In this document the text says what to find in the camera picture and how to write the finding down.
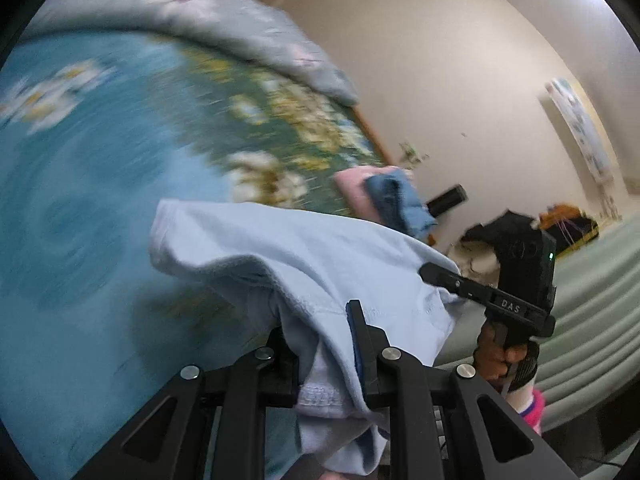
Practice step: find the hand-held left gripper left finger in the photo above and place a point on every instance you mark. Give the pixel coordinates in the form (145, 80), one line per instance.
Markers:
(280, 355)

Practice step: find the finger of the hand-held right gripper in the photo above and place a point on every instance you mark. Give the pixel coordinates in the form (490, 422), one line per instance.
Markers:
(450, 277)

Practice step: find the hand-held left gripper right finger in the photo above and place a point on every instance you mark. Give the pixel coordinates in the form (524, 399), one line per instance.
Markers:
(370, 355)

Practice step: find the light blue t-shirt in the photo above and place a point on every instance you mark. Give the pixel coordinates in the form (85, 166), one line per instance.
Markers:
(310, 250)

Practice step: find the person's right forearm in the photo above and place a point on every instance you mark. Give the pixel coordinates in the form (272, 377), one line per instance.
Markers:
(525, 405)

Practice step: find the person's right hand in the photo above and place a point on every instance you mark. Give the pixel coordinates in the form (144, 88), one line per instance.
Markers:
(492, 355)

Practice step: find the dark cloth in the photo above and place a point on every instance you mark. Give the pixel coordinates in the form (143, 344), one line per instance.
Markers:
(505, 225)

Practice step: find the orange and yellow bag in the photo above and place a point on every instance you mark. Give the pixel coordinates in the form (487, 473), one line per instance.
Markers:
(570, 220)

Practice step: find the pale green curtain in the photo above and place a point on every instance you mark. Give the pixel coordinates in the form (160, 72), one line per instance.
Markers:
(595, 285)

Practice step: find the black cylindrical object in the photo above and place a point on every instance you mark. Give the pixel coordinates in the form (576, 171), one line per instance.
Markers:
(447, 200)

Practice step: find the blue folded garment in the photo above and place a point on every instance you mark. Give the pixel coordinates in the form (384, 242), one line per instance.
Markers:
(400, 200)

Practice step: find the teal floral bed sheet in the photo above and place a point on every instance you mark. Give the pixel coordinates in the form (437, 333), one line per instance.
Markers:
(100, 185)

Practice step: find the blue floral quilt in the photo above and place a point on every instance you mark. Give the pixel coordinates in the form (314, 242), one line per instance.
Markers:
(225, 25)

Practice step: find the green plant wall sticker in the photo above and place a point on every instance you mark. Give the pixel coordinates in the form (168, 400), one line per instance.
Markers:
(412, 155)

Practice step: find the wall poster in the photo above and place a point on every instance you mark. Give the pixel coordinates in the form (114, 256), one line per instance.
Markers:
(582, 125)

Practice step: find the wooden bed rail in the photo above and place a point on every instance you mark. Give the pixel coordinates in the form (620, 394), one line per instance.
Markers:
(372, 135)

